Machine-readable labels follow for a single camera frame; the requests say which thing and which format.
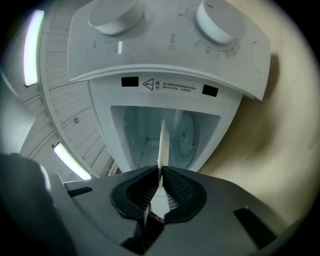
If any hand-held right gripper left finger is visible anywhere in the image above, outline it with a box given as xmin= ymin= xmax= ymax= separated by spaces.
xmin=110 ymin=165 xmax=161 ymax=221

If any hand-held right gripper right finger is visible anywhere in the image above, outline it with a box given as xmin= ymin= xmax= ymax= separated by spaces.
xmin=161 ymin=165 xmax=208 ymax=224

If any glass microwave turntable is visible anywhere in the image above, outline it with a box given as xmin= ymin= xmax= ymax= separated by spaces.
xmin=176 ymin=111 xmax=201 ymax=166

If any white round microwave knob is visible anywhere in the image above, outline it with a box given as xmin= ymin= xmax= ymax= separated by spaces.
xmin=87 ymin=0 xmax=146 ymax=36
xmin=195 ymin=0 xmax=247 ymax=46

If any long ceiling light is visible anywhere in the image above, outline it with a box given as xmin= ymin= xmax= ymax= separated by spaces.
xmin=23 ymin=9 xmax=46 ymax=88
xmin=52 ymin=142 xmax=93 ymax=181

